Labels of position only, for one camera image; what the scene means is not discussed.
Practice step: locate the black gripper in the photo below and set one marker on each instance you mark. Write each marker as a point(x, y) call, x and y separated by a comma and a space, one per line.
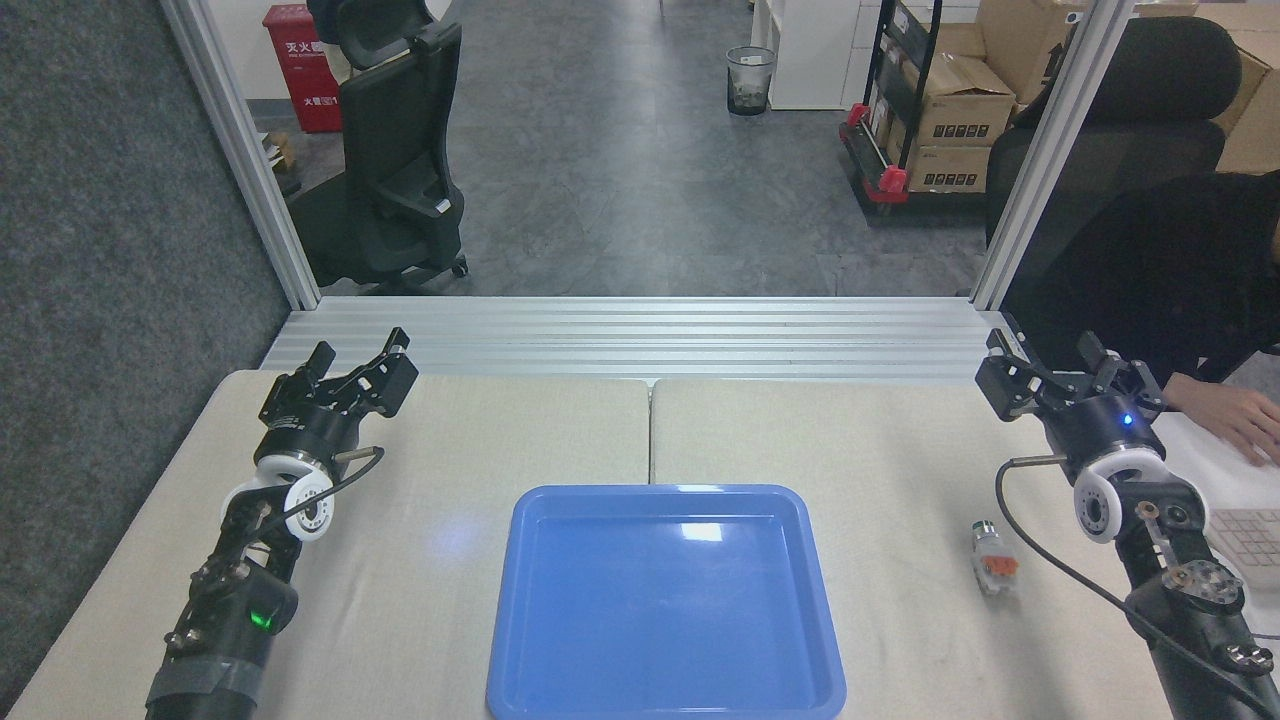
point(1105, 428)
point(310, 432)

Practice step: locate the white orange switch part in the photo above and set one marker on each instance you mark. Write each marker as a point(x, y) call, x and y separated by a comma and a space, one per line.
point(992, 560)

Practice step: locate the blue plastic tray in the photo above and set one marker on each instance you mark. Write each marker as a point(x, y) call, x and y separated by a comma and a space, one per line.
point(660, 600)

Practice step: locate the person's hand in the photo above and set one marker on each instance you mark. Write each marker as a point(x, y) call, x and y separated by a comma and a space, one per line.
point(1235, 412)

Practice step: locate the person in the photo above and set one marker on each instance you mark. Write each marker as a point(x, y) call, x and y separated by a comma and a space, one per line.
point(1150, 270)

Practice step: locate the flat cardboard box with label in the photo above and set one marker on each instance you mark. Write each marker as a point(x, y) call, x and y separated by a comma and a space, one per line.
point(945, 168)

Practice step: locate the black office chair with armrests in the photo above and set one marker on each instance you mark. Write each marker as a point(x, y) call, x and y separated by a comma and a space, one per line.
point(395, 150)

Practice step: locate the grey felt partition panel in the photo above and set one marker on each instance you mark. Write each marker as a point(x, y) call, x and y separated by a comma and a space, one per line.
point(110, 300)

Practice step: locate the white keyboard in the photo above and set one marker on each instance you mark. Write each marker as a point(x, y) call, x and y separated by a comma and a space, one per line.
point(1255, 545)

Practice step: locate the black cart with red corners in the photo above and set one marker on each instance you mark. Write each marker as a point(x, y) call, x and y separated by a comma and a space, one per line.
point(880, 160)

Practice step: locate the cardboard box with black icons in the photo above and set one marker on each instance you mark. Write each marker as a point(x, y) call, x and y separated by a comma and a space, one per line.
point(960, 105)

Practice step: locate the red fire extinguisher box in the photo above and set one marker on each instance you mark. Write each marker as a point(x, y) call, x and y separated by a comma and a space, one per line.
point(305, 70)

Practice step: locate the black high-back office chair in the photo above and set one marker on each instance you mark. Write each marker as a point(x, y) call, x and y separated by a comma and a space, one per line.
point(1160, 70)

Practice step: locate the tall cardboard box stack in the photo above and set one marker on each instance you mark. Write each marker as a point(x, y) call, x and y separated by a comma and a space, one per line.
point(1255, 110)

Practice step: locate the large plain cardboard box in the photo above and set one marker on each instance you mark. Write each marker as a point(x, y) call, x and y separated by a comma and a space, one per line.
point(1025, 45)

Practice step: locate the white cabinet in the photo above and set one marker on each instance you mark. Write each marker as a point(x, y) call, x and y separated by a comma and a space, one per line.
point(810, 50)

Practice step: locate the black mesh trash bin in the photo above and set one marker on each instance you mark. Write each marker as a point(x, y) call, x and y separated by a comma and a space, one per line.
point(750, 80)

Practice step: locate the silver aluminium post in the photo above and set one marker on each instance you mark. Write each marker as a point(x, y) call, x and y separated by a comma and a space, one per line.
point(1050, 160)
point(245, 160)

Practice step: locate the silver aluminium rail frame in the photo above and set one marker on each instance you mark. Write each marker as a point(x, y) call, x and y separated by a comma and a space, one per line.
point(650, 340)

